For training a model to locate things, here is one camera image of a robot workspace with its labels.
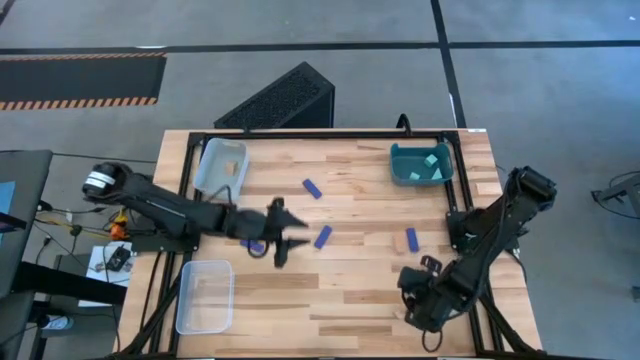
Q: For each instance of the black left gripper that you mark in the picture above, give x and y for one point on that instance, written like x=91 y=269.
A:
x=247 y=225

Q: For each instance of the small teal block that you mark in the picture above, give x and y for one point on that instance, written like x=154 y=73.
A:
x=414 y=176

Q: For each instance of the teal rectangular block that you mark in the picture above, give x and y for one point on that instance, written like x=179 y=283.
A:
x=431 y=160

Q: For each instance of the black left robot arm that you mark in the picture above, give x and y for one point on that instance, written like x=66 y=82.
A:
x=165 y=210

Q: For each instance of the teal plastic bin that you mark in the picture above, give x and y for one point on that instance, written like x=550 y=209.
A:
x=407 y=162

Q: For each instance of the white paper sheet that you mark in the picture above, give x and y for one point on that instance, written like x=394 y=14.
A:
x=97 y=257

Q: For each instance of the black perforated computer case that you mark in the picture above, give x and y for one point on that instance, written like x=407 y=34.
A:
x=280 y=100

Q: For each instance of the black hazard-striped floor mat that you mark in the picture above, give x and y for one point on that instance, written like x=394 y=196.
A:
x=80 y=80

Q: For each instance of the white plastic bin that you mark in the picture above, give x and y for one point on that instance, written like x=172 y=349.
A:
x=215 y=175

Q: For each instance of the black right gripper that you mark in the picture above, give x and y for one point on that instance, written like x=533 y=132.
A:
x=434 y=295

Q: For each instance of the purple rectangular block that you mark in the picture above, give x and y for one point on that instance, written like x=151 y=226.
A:
x=412 y=240
x=323 y=236
x=255 y=246
x=312 y=188

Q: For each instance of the orange clamp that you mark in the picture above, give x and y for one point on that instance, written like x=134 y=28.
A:
x=118 y=231

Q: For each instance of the dark desk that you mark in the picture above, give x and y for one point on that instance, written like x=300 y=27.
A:
x=25 y=200

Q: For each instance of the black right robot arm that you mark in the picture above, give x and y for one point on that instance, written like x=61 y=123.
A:
x=500 y=220

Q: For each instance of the black handheld device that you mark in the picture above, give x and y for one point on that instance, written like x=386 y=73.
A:
x=119 y=258

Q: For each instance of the clear plastic bin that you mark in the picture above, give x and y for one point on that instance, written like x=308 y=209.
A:
x=205 y=300

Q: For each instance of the wooden triangular block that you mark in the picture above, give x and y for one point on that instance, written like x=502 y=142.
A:
x=230 y=168

